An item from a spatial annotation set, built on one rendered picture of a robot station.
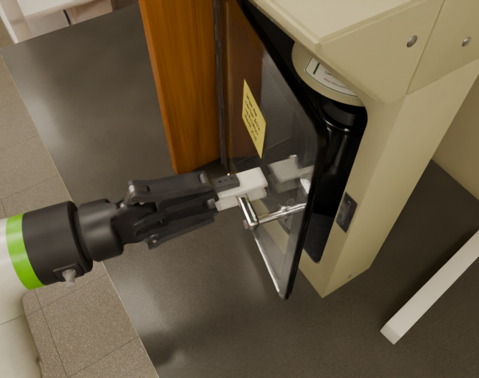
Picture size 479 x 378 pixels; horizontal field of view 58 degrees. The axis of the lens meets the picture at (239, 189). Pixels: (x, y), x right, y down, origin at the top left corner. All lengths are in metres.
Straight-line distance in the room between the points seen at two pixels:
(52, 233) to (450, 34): 0.44
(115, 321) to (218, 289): 1.07
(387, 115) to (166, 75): 0.41
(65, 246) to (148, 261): 0.32
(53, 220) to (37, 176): 1.77
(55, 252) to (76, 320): 1.35
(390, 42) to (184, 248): 0.59
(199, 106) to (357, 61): 0.52
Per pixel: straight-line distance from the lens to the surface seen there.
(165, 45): 0.70
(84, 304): 1.89
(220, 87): 0.72
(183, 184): 0.53
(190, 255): 0.83
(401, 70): 0.38
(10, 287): 0.57
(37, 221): 0.55
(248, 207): 0.55
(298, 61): 0.56
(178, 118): 0.81
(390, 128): 0.44
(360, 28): 0.30
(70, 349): 1.84
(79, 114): 1.11
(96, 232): 0.54
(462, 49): 0.44
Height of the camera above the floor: 1.67
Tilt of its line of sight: 55 degrees down
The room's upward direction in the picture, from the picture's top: straight up
